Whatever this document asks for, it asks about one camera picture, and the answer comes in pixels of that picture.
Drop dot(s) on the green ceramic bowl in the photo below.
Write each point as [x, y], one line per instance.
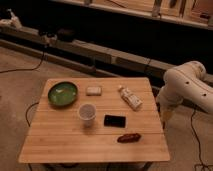
[62, 94]

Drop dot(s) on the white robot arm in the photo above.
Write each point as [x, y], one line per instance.
[185, 81]

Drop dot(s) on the clear plastic cup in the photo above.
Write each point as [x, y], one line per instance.
[87, 113]

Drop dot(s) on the black device on ledge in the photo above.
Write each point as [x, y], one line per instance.
[66, 35]

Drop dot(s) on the white plastic bottle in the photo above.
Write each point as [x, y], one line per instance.
[130, 98]

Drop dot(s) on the brown sausage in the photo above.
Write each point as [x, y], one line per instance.
[129, 138]

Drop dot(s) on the wooden table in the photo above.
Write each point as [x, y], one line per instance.
[58, 135]

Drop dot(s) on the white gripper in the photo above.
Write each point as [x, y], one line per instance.
[166, 113]

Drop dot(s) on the white object on ledge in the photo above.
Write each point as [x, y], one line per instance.
[13, 21]

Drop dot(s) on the black rectangular box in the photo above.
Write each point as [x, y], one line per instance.
[115, 121]

